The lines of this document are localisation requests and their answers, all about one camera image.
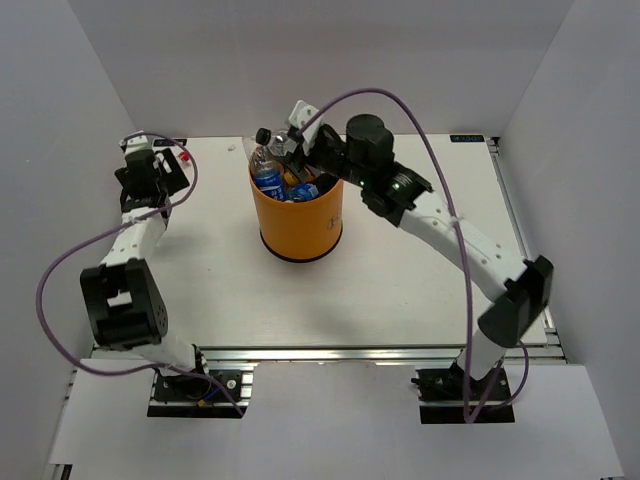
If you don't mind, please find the blue table label left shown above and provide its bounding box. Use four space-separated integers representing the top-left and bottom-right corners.
153 138 187 148

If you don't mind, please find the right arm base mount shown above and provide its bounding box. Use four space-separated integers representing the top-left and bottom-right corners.
411 361 515 425

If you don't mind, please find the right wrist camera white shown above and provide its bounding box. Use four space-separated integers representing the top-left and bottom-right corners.
285 100 324 155

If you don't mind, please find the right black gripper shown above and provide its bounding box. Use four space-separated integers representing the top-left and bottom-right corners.
276 130 370 189

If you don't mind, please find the orange cylindrical bin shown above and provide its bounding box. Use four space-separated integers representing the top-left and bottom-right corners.
249 176 344 263

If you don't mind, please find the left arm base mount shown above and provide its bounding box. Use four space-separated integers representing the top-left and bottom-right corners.
147 361 254 419

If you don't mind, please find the small orange juice bottle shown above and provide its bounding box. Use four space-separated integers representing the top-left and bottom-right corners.
283 169 315 188

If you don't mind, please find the clear pepsi bottle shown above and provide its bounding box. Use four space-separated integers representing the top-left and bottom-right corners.
241 128 297 165

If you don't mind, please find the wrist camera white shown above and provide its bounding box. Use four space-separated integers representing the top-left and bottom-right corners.
119 133 153 155
285 100 324 155

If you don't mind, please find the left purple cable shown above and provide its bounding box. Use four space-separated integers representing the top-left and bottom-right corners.
35 132 246 417

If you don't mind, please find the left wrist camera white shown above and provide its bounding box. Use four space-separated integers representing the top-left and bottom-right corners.
119 133 153 155

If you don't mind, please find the water bottle blue label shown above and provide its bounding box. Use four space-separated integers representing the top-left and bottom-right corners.
287 183 320 203

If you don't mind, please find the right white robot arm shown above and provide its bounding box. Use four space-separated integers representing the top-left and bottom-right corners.
286 106 554 399

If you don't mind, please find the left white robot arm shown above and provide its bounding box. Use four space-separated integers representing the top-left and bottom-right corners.
80 146 212 399

